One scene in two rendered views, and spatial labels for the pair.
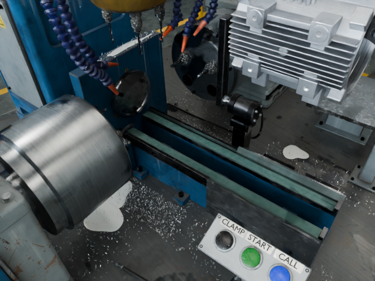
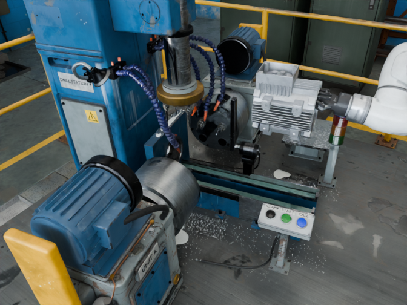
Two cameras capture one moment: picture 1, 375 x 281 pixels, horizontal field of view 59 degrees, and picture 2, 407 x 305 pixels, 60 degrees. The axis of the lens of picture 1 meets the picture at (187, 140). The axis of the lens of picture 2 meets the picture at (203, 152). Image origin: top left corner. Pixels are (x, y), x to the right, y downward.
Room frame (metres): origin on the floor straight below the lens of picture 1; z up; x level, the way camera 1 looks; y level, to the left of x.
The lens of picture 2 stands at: (-0.45, 0.35, 1.92)
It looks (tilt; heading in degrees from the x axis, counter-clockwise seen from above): 36 degrees down; 345
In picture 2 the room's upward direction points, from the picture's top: 3 degrees counter-clockwise
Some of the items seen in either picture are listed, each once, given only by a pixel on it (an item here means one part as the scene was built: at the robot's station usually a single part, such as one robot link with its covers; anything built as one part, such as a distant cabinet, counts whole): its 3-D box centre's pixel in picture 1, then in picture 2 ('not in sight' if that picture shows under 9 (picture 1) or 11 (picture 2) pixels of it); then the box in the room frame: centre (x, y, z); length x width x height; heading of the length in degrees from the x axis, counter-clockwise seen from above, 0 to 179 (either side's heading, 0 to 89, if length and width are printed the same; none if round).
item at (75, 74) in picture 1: (120, 98); (163, 157); (0.84, 0.20, 0.97); 0.30 x 0.11 x 0.34; 141
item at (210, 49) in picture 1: (222, 51); (221, 115); (1.00, -0.13, 1.04); 0.41 x 0.25 x 0.25; 141
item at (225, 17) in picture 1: (224, 64); (234, 125); (0.76, -0.10, 1.12); 0.04 x 0.03 x 0.26; 51
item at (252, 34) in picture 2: not in sight; (248, 69); (1.21, -0.35, 1.16); 0.33 x 0.26 x 0.42; 141
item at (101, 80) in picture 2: not in sight; (92, 74); (0.71, 0.41, 1.46); 0.18 x 0.11 x 0.13; 51
